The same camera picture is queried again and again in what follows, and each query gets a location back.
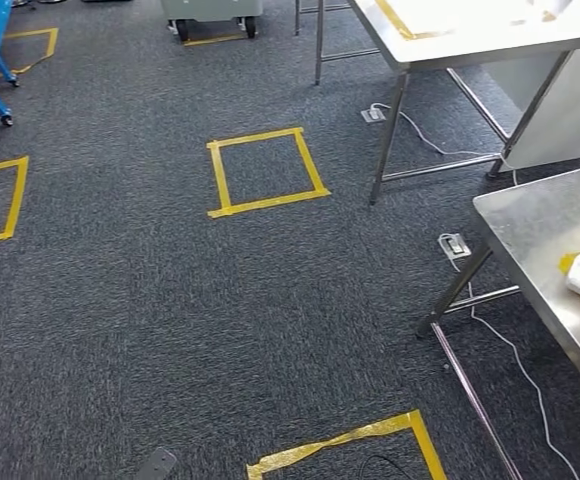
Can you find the steel workbench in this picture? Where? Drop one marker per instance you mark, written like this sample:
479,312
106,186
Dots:
530,218

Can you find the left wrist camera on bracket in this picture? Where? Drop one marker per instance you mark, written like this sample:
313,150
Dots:
155,464

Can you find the yellow floor tape strip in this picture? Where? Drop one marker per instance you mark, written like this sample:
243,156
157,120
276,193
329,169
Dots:
214,40

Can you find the steel table with white panel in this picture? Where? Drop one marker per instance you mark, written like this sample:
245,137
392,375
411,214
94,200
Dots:
495,40

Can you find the yellow tape on steel table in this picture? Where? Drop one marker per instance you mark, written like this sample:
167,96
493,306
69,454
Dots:
395,20

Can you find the metal floor outlet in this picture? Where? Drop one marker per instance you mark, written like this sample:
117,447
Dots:
454,246
373,114

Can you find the grey cart on wheels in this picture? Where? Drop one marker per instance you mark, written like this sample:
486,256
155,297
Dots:
210,8

